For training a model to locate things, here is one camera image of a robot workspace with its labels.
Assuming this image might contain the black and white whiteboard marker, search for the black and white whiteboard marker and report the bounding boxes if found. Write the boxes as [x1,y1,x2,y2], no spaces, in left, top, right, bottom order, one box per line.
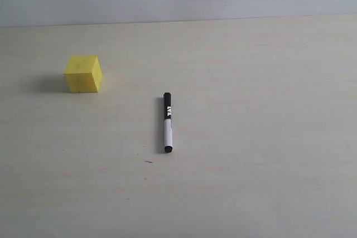
[163,92,173,153]

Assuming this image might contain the yellow cube block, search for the yellow cube block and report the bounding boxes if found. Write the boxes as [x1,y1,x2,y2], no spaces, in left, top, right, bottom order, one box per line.
[64,55,103,93]

